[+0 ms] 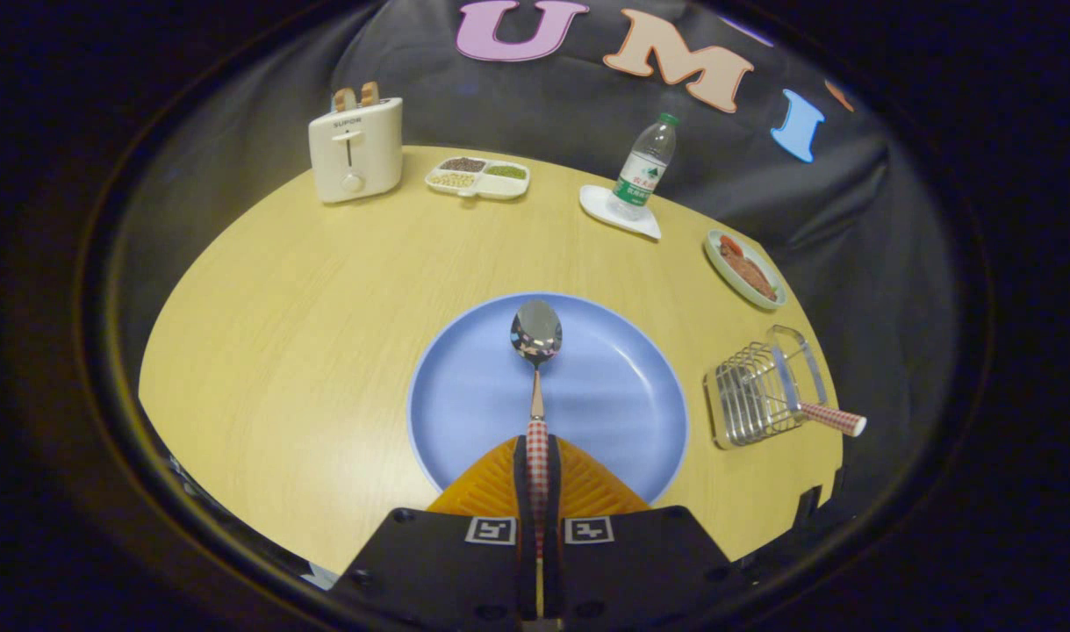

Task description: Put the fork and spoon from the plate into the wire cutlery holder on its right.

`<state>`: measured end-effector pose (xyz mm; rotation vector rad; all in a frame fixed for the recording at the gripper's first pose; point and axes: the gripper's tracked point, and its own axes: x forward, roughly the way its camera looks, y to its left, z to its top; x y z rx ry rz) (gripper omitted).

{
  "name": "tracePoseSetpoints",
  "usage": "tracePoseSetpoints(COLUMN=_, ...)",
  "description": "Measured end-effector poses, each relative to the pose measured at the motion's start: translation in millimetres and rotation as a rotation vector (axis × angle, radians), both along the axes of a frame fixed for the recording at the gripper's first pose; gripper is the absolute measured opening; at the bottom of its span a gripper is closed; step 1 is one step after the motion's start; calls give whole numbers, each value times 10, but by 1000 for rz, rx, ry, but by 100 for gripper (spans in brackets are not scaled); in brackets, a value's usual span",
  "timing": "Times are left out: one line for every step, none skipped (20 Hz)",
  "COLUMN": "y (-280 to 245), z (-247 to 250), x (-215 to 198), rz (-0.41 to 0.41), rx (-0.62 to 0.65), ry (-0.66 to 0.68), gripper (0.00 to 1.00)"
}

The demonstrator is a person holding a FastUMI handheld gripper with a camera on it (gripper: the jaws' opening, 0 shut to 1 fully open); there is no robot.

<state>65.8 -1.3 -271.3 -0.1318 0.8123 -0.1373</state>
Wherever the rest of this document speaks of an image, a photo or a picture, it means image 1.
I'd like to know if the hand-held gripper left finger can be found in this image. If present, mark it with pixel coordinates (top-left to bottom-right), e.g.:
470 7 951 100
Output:
331 434 535 632

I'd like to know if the metal wire cutlery rack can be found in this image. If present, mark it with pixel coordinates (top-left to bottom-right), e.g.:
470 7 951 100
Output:
703 325 829 450

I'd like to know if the pale green oval plate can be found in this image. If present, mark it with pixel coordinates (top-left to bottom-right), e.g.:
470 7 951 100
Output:
704 229 787 311

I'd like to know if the spoon with red checkered handle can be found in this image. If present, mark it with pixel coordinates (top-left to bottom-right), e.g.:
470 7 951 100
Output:
510 298 564 618

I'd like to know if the cream toaster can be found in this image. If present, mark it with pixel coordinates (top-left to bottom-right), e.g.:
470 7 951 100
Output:
308 97 404 205

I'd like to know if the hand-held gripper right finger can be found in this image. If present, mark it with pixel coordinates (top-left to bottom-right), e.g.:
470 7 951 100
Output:
544 434 734 632

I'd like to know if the fork with red checkered handle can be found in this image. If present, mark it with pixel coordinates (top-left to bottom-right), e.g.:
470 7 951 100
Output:
767 391 868 438

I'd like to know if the white divided dish with grains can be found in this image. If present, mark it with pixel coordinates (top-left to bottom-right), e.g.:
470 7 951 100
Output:
425 156 531 201

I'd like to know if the clear water bottle green cap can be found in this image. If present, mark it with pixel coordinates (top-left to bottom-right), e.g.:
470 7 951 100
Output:
607 112 680 221

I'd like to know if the blue round plate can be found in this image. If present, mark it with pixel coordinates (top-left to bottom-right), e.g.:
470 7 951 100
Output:
407 292 689 506

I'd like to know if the brown meat piece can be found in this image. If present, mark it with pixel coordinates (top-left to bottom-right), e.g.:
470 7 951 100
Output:
722 249 778 301

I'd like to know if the white square coaster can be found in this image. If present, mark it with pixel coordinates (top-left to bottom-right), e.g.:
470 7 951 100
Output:
579 183 663 241

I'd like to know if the black backdrop cloth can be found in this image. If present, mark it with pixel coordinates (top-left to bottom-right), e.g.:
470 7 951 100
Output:
104 0 964 501

